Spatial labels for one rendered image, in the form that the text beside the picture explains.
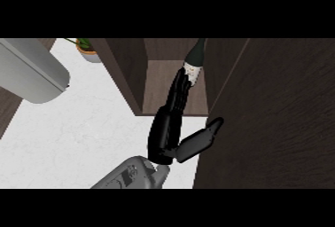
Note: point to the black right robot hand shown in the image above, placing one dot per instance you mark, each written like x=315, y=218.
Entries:
x=163, y=133

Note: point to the dark green wine bottle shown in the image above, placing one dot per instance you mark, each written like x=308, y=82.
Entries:
x=193, y=60

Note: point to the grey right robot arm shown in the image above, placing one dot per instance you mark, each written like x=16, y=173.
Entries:
x=129, y=176

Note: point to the brown wooden cabinet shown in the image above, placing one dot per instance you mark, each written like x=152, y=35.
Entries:
x=163, y=79

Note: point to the dark brown cabinet door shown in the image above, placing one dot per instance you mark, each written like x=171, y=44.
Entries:
x=274, y=118

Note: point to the green potted plant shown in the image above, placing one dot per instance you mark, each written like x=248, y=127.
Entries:
x=87, y=48

